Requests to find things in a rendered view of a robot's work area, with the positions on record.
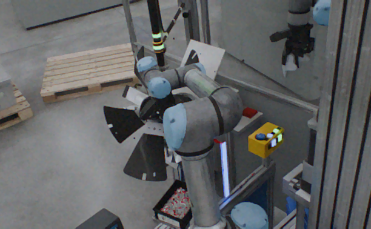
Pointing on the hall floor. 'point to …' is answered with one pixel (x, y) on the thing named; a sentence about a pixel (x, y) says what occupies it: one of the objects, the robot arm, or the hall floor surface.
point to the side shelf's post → (230, 160)
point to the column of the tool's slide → (193, 24)
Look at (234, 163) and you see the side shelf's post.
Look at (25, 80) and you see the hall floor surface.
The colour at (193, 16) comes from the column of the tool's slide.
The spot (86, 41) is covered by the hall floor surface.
